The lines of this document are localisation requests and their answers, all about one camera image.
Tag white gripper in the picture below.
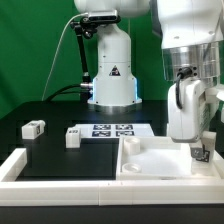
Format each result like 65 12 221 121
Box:
168 78 219 159

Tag white square tabletop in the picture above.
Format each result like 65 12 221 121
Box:
116 136 220 180

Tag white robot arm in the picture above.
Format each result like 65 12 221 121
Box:
74 0 224 160

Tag white apriltag base sheet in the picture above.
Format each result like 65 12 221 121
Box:
68 124 154 138

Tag white U-shaped obstacle fence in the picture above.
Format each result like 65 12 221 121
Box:
0 148 224 206

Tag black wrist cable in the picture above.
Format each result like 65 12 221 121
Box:
175 65 198 110

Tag black base cables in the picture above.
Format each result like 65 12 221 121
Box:
44 82 94 102

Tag grey mounted camera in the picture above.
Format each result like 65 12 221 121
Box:
83 10 120 24

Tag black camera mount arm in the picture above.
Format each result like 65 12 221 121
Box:
70 20 97 83

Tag white camera cable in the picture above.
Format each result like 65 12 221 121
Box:
41 12 90 101

